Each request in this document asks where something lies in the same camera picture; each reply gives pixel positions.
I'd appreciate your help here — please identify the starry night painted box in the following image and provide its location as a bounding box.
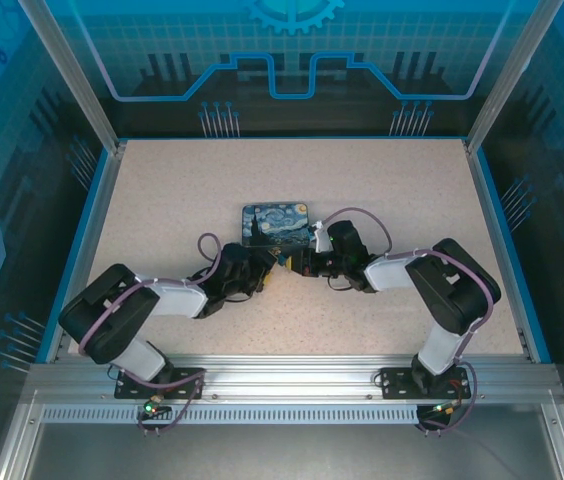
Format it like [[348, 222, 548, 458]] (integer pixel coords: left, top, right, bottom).
[[240, 200, 312, 251]]

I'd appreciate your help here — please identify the aluminium frame post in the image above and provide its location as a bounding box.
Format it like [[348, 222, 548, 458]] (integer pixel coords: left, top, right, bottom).
[[16, 0, 128, 156], [464, 0, 564, 156]]

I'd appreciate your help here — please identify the green lit cable connector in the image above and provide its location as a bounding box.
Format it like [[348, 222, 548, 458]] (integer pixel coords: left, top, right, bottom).
[[429, 399, 463, 419], [142, 397, 173, 417]]

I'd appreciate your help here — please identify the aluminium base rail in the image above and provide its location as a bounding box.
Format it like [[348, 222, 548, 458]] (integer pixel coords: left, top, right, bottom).
[[26, 353, 563, 402]]

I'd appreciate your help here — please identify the slotted grey cable duct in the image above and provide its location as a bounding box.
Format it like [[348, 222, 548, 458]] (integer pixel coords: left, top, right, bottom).
[[41, 404, 421, 426]]

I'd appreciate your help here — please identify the aluminium side rail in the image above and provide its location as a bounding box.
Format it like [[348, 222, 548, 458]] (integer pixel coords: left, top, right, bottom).
[[46, 142, 126, 364], [465, 142, 536, 362]]

